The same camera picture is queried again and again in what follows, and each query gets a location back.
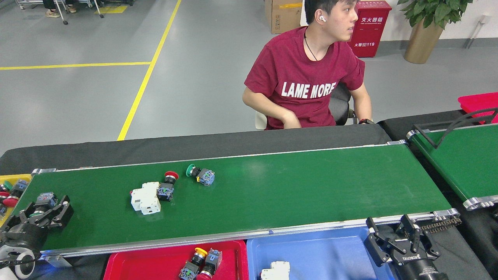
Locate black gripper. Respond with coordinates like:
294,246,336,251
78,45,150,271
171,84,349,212
365,214,449,280
0,196,74,249

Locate white circuit breaker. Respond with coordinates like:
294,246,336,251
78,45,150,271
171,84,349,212
130,181,161,215
260,261,291,280

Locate yellow button switch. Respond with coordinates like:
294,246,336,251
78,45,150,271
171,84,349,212
179,247,209,280

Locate yellow plastic tray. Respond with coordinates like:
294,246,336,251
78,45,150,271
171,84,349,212
0,174,33,229

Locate blue plastic tray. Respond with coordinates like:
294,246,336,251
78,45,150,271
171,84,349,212
246,226,396,280

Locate short green conveyor belt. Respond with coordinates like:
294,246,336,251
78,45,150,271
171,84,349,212
407,124,498,210

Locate red plastic tray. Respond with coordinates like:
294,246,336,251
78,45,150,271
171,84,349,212
103,240,249,280
458,92,498,125

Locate long green conveyor belt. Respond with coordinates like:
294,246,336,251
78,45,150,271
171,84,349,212
10,141,460,259

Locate person's right hand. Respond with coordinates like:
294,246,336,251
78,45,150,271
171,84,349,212
283,111,302,130

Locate potted plant gold pot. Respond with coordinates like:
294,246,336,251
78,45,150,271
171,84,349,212
397,0,474,65

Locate background person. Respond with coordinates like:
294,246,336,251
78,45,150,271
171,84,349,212
43,0,77,18

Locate white wheeled stand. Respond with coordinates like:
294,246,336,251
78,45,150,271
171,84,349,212
54,0,105,25

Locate white metal cart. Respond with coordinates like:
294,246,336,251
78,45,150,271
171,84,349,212
15,0,94,10

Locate red fire extinguisher box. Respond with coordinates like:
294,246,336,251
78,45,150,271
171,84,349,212
347,0,393,58

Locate brown cardboard box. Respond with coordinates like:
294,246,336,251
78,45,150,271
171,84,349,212
265,0,303,35

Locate black conveyor drive chain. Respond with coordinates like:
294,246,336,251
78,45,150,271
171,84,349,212
420,217,463,235

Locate black guide frame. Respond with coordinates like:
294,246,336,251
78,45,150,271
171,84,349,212
413,108,498,149

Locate white wall conduit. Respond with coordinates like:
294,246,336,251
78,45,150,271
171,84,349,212
465,15,491,49

